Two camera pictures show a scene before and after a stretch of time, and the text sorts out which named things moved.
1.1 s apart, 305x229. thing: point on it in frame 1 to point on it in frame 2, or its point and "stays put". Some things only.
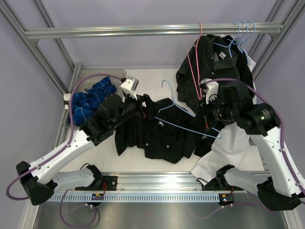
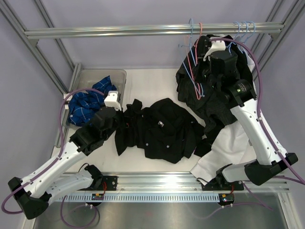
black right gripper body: x=215 y=112 to x=207 y=78
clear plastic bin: x=88 y=82 stays put
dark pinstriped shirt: x=211 y=59 stays put
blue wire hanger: x=247 y=31 stays put
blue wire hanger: x=175 y=104 to x=198 y=74
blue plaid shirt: x=84 y=102 stays put
